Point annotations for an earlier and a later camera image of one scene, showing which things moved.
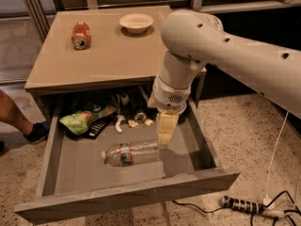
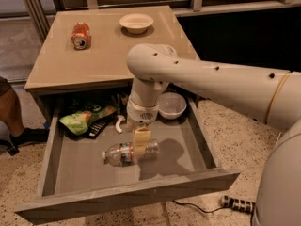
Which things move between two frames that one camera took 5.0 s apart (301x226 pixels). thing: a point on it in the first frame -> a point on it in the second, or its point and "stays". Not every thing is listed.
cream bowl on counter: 136,23 stays
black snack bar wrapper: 95,128 stays
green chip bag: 78,122 stays
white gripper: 167,97 -> 141,114
